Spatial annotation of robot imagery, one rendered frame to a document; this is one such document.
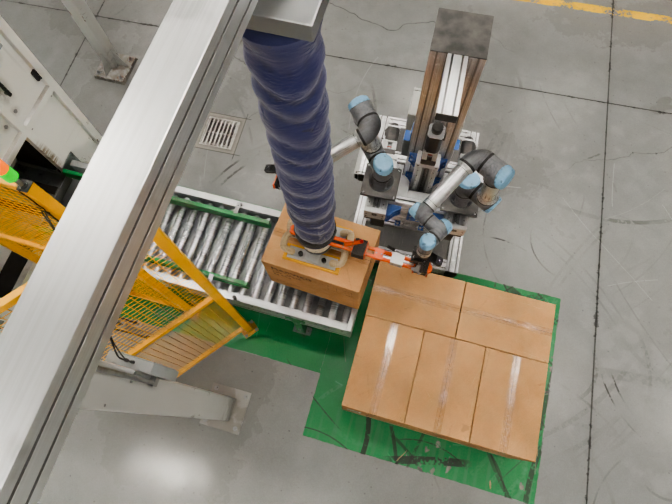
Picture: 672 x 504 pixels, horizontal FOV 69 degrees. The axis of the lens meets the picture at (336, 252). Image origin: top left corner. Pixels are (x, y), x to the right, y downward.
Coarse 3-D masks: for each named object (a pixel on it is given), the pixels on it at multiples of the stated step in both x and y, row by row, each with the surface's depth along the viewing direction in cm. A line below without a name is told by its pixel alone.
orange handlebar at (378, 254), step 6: (294, 234) 270; (342, 240) 268; (348, 240) 268; (336, 246) 267; (342, 246) 266; (366, 252) 265; (378, 252) 264; (384, 252) 265; (390, 252) 265; (378, 258) 263; (384, 258) 263; (408, 258) 263
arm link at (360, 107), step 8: (360, 96) 245; (352, 104) 246; (360, 104) 243; (368, 104) 244; (352, 112) 247; (360, 112) 243; (368, 112) 241; (376, 112) 244; (360, 120) 243; (368, 144) 274; (376, 144) 278; (368, 152) 281; (376, 152) 281; (368, 160) 286
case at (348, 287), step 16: (336, 224) 286; (352, 224) 286; (272, 240) 284; (288, 240) 284; (368, 240) 282; (272, 256) 280; (336, 256) 279; (272, 272) 296; (288, 272) 283; (304, 272) 277; (320, 272) 276; (352, 272) 276; (368, 272) 292; (304, 288) 306; (320, 288) 292; (336, 288) 279; (352, 288) 272; (352, 304) 301
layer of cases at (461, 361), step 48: (384, 288) 327; (432, 288) 326; (480, 288) 325; (384, 336) 316; (432, 336) 315; (480, 336) 314; (528, 336) 313; (384, 384) 305; (432, 384) 305; (480, 384) 304; (528, 384) 303; (432, 432) 297; (480, 432) 294; (528, 432) 294
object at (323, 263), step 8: (296, 248) 279; (304, 248) 280; (288, 256) 278; (296, 256) 278; (304, 256) 277; (320, 256) 277; (328, 256) 278; (304, 264) 277; (312, 264) 276; (320, 264) 275; (328, 264) 275; (336, 272) 274
